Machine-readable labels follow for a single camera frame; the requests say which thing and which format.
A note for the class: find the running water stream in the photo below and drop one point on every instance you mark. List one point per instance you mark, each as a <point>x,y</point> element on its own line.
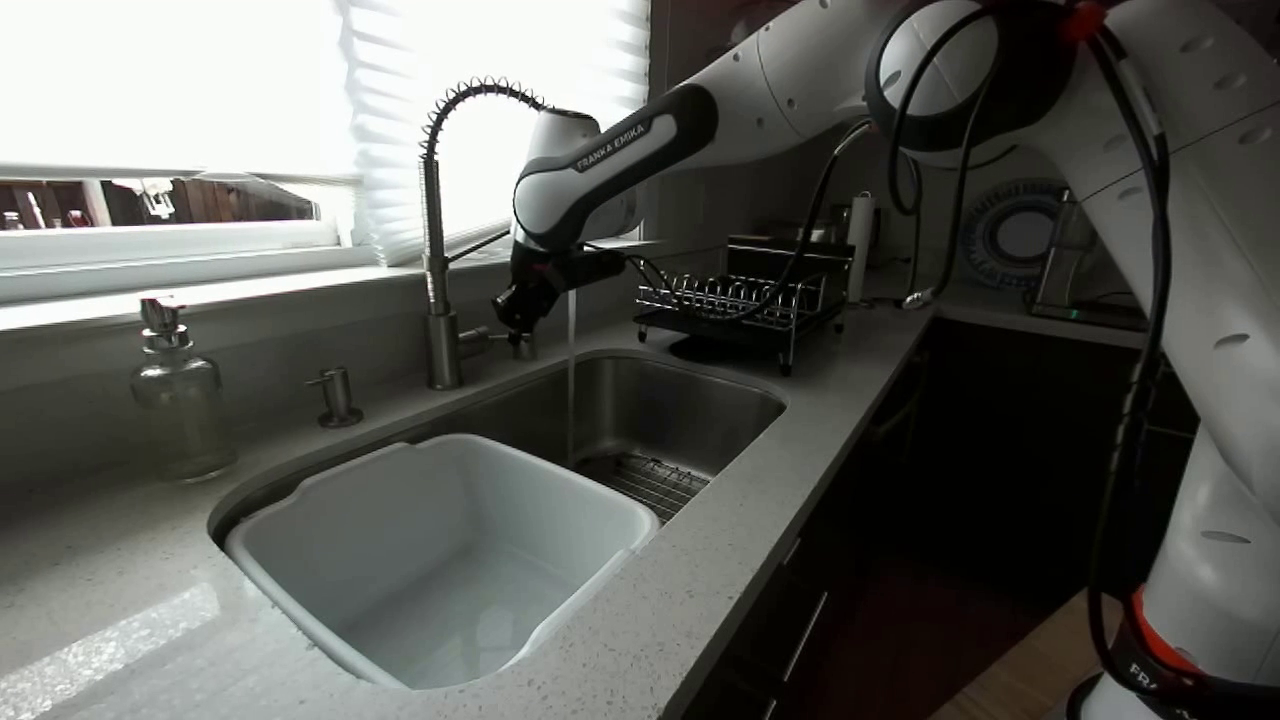
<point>572,384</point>

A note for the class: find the white paper towel roll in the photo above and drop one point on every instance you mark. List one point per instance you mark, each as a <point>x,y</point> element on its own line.
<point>863,245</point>

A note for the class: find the white window blind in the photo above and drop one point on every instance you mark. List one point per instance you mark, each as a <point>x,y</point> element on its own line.
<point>400,132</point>

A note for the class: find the white plastic wash basin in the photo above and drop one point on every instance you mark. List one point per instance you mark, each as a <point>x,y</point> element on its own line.
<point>442,561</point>

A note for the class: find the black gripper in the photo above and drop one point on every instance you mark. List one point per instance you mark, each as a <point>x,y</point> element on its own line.
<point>544,272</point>

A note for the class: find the stainless steel sink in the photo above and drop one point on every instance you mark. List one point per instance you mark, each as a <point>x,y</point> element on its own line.
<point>654,413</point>

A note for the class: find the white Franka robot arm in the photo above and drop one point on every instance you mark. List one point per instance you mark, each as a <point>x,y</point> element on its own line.
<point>803,67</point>

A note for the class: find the chrome sink air gap cap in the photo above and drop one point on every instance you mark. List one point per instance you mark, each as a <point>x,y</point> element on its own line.
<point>339,396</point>

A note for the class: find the round white plate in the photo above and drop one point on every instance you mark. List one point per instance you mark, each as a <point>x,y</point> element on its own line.
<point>1027,239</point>

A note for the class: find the chrome spring neck faucet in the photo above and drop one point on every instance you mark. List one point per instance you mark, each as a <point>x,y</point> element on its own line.
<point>439,265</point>

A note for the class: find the glass soap dispenser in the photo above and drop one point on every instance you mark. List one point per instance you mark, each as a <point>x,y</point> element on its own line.
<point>176,406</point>

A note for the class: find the metal sink bottom grid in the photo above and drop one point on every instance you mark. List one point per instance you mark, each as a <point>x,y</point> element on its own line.
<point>646,480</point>

